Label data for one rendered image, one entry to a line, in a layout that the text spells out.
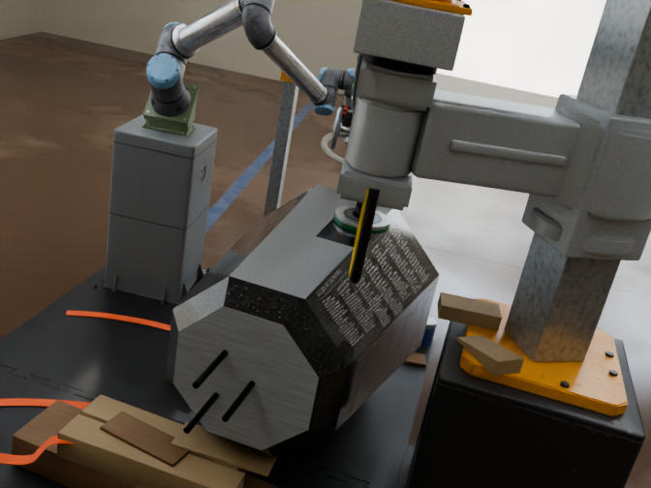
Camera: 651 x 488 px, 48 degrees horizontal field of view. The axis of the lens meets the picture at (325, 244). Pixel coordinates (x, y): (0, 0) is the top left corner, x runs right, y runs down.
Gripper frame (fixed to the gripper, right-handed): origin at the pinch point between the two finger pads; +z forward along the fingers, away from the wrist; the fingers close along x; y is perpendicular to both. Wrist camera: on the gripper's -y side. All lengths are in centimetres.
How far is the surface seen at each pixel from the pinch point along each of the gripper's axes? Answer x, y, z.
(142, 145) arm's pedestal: -23, 96, 8
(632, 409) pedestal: 190, -10, 14
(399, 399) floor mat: 87, 0, 89
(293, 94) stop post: -98, -6, 4
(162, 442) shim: 124, 114, 57
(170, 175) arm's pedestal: -15, 85, 20
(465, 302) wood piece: 139, 19, 4
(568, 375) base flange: 176, 4, 9
